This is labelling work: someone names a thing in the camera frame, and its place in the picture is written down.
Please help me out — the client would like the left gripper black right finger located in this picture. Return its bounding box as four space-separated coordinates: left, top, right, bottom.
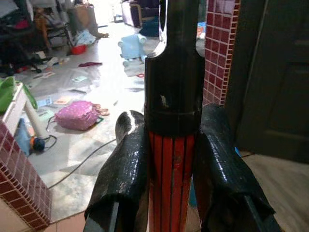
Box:
193 103 283 232

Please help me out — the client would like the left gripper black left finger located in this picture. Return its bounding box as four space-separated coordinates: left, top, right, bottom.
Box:
84 110 151 232

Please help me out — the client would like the pink dotted bag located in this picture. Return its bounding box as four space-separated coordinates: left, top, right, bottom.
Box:
55 101 99 131

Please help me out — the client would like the blue and orange ball toy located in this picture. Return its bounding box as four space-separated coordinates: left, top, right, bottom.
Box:
30 136 46 150

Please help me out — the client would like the orange and white card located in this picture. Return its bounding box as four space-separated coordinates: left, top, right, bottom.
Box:
53 96 73 105

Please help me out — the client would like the white stool with green top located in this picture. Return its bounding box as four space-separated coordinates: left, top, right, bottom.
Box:
0 76 50 141

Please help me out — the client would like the dark wooden door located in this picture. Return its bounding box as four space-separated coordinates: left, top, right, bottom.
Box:
226 0 309 164

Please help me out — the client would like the blue and white card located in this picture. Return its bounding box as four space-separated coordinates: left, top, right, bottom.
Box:
36 98 54 108

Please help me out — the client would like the dark red cloth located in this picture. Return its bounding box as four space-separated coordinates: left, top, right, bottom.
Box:
78 61 103 68

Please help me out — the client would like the red plastic basin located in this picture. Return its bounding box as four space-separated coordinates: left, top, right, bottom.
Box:
70 44 87 55

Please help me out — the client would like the brown cardboard box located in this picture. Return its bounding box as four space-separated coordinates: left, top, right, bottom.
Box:
67 5 98 37

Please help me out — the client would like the purple sofa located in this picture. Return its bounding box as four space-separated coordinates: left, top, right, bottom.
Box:
121 0 160 28

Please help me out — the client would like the brown wooden chair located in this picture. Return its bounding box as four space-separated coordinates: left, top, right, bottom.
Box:
33 7 73 49

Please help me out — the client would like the black office chair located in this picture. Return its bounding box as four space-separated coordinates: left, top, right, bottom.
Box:
0 16 43 73

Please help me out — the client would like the long black floor cable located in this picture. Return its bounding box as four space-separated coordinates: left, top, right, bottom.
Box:
47 116 117 189

